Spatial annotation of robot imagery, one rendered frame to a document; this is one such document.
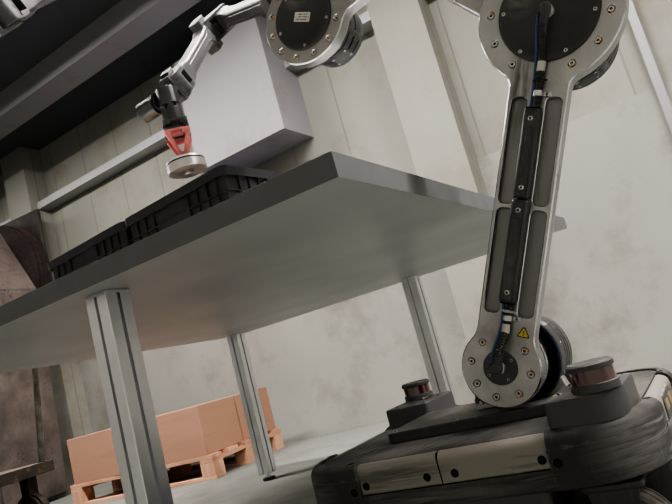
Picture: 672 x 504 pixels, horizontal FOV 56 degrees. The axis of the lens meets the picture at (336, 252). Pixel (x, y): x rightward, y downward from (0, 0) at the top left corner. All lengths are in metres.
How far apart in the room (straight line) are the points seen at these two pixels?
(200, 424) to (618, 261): 2.32
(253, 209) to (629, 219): 2.71
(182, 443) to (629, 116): 2.87
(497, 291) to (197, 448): 2.68
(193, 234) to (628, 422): 0.70
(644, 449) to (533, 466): 0.15
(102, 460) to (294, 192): 3.28
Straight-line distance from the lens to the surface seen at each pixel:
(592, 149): 3.54
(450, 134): 3.57
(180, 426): 3.66
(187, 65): 1.91
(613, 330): 3.50
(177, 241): 1.07
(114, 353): 1.27
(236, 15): 2.10
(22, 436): 5.06
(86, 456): 4.16
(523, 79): 1.16
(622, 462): 1.00
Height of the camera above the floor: 0.41
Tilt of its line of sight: 10 degrees up
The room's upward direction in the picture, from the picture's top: 15 degrees counter-clockwise
